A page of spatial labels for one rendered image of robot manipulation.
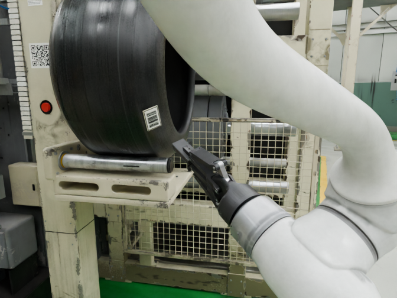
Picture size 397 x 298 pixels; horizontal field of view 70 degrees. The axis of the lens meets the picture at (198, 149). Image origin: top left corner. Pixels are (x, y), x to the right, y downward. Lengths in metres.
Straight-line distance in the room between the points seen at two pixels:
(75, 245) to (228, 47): 1.02
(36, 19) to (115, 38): 0.41
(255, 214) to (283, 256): 0.07
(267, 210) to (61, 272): 0.93
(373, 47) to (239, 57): 9.76
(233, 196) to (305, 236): 0.13
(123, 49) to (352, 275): 0.59
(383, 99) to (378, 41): 1.66
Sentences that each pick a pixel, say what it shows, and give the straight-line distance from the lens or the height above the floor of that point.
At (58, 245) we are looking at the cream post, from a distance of 1.18.
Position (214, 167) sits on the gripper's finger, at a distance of 0.48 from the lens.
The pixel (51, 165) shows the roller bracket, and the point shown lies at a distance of 0.93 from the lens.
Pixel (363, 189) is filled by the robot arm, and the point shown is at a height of 0.99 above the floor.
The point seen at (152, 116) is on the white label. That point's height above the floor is 1.05.
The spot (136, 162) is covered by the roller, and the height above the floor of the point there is 0.91.
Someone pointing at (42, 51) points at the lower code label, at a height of 1.23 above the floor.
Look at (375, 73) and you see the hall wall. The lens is 9.89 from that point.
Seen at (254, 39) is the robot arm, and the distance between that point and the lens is 0.21.
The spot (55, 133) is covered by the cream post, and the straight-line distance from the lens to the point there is 1.04.
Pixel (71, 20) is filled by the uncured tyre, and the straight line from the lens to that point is 0.79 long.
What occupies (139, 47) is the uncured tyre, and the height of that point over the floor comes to 1.21.
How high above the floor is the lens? 1.11
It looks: 11 degrees down
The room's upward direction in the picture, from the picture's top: straight up
